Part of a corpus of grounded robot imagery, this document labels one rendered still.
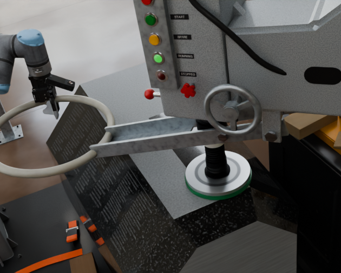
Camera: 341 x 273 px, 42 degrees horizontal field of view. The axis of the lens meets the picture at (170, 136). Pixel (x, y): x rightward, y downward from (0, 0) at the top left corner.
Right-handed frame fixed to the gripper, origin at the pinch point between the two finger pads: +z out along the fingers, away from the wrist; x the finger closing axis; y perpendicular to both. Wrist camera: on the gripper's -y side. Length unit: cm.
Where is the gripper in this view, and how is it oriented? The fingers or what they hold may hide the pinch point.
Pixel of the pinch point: (58, 112)
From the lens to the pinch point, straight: 196.0
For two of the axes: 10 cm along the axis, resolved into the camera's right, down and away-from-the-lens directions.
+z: 0.9, 7.9, 6.1
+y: -9.9, 1.5, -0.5
